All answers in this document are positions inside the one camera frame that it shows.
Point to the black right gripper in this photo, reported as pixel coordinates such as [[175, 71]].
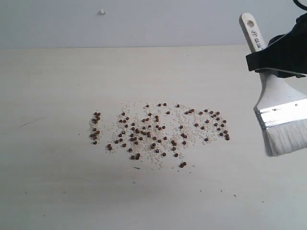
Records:
[[287, 52]]

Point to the wide white bristle paint brush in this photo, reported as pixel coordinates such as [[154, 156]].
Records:
[[280, 110]]

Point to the scattered rice and brown pellets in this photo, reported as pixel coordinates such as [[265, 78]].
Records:
[[160, 131]]

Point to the small white wall blob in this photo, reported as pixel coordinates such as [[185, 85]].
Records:
[[102, 12]]

